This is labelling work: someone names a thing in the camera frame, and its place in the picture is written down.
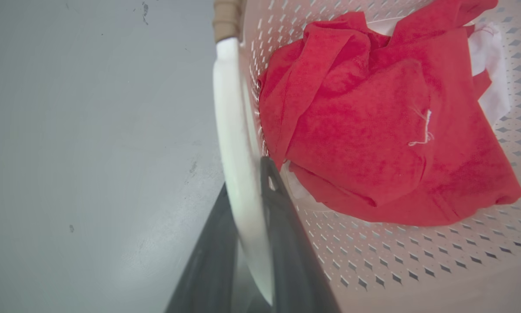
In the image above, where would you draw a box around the white perforated plastic laundry basket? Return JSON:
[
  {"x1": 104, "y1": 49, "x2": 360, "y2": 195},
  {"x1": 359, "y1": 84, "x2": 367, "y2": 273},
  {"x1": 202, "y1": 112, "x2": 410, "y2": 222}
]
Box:
[{"x1": 212, "y1": 0, "x2": 521, "y2": 313}]

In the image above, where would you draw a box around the red towel cloth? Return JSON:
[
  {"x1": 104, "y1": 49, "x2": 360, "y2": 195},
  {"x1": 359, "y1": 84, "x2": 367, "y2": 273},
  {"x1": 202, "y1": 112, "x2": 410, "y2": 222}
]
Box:
[{"x1": 258, "y1": 0, "x2": 521, "y2": 227}]

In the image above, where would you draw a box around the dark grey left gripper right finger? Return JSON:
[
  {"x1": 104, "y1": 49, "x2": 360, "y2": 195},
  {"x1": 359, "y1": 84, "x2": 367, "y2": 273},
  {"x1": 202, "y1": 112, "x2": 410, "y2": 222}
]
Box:
[{"x1": 260, "y1": 156, "x2": 342, "y2": 313}]

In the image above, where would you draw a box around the beige basket handle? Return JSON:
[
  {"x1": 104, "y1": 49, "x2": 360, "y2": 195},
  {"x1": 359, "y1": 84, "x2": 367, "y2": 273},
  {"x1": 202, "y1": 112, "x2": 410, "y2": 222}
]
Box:
[{"x1": 212, "y1": 0, "x2": 243, "y2": 43}]

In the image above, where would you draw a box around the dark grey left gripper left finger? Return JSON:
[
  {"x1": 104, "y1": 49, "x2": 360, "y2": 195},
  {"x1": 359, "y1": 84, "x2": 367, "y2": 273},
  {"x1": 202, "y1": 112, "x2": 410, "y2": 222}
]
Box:
[{"x1": 164, "y1": 183, "x2": 239, "y2": 313}]

